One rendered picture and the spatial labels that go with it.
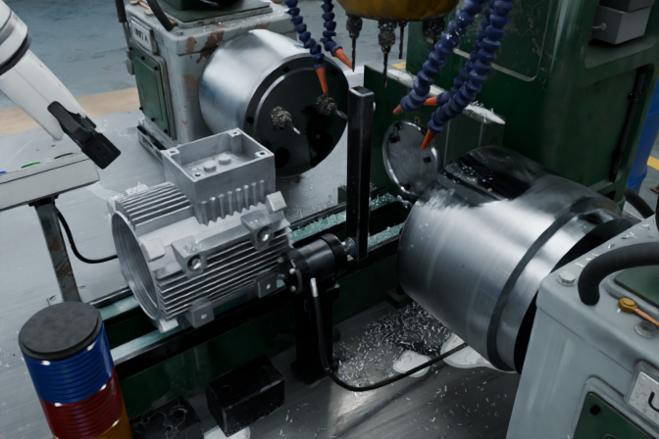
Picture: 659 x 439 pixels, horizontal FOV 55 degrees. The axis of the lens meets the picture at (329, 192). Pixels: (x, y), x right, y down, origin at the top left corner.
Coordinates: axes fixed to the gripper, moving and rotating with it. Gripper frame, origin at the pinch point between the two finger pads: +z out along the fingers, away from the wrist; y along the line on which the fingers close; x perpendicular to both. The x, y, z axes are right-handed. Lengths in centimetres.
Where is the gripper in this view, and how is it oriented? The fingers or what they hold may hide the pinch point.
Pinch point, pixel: (94, 142)
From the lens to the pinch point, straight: 86.8
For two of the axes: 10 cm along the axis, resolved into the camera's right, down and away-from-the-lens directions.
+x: 7.0, -6.9, 1.6
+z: 4.1, 5.8, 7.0
